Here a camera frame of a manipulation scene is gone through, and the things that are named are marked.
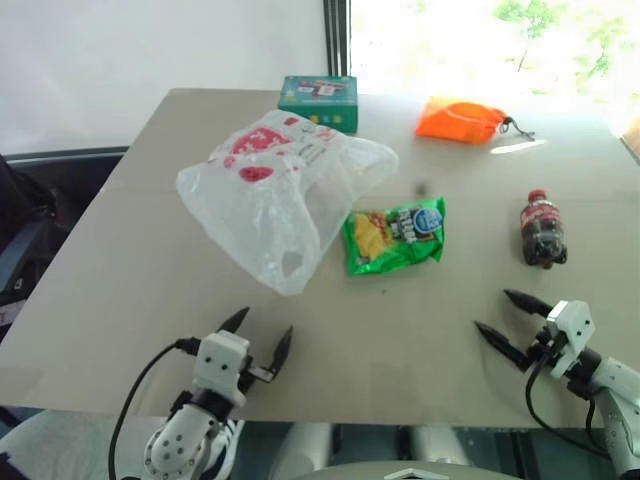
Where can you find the dark window frame post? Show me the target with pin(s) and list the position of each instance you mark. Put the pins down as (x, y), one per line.
(337, 35)

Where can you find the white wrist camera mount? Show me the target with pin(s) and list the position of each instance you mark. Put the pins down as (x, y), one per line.
(220, 362)
(572, 332)

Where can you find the brown wooden board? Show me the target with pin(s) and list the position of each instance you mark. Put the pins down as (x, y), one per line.
(632, 145)

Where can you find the small cola bottle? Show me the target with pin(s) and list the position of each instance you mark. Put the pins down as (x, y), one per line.
(542, 232)

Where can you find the translucent white plastic bag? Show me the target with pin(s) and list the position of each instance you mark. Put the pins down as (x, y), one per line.
(260, 220)

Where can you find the grey rounded shape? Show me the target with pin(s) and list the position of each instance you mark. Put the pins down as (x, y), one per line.
(305, 445)

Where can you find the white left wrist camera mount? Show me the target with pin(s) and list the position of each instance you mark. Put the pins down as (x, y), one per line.
(220, 362)

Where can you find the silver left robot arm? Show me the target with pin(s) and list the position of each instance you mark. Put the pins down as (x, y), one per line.
(182, 435)

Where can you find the dark chair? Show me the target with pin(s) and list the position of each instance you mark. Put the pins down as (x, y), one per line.
(35, 225)

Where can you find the white striped sneaker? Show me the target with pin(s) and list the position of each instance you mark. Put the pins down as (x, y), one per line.
(227, 450)

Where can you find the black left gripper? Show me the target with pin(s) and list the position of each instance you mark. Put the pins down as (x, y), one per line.
(249, 376)

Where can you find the light grey fabric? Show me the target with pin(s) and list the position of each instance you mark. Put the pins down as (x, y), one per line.
(65, 445)

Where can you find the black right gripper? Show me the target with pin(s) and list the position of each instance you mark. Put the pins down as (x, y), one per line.
(547, 350)

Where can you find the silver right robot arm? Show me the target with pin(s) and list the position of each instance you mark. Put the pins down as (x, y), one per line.
(617, 400)

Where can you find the green cardboard box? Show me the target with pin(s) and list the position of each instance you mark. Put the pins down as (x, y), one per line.
(322, 102)

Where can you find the green snack packet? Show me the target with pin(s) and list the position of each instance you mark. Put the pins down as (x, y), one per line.
(385, 245)

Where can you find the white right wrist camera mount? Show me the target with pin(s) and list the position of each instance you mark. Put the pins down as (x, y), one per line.
(572, 332)

